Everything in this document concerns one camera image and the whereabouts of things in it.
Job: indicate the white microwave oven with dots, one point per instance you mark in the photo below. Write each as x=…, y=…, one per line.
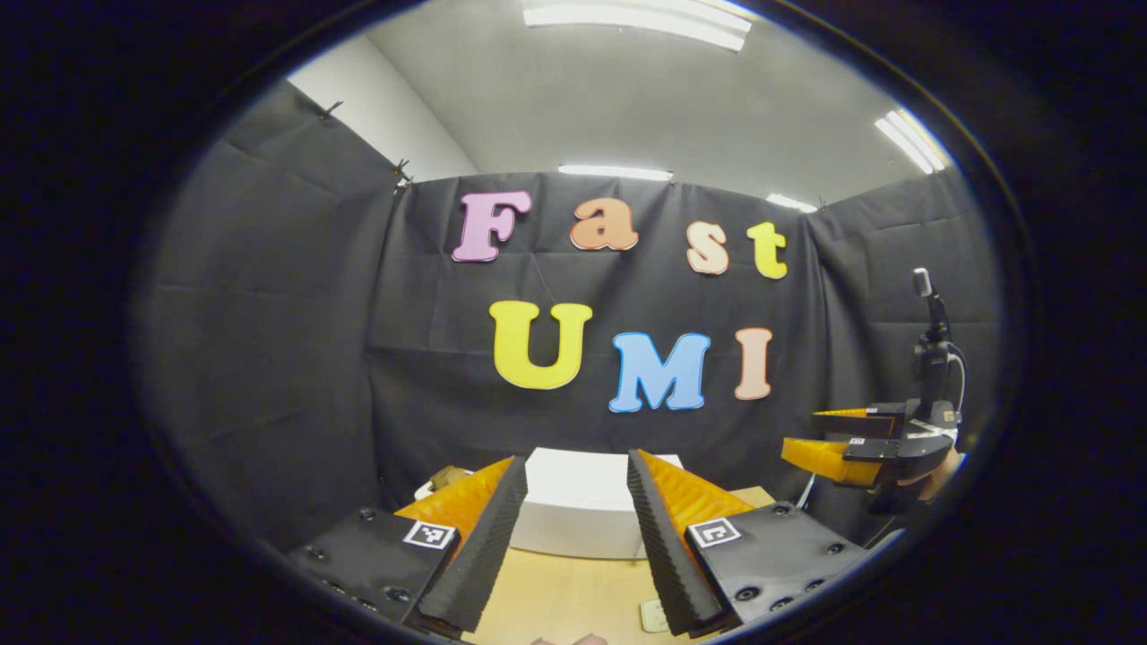
x=582, y=502

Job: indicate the white plate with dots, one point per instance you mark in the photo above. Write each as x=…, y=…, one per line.
x=653, y=615

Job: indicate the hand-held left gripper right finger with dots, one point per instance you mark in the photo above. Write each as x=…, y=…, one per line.
x=668, y=564

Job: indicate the black backdrop cloth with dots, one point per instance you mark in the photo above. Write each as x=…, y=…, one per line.
x=269, y=313

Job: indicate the toast slice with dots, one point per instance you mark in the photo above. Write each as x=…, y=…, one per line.
x=451, y=476

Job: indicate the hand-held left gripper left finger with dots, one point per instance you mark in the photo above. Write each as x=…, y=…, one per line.
x=479, y=564

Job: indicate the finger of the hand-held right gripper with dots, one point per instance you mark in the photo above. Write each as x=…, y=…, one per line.
x=824, y=457
x=880, y=421

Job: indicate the white toaster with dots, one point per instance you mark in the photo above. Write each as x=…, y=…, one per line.
x=423, y=491

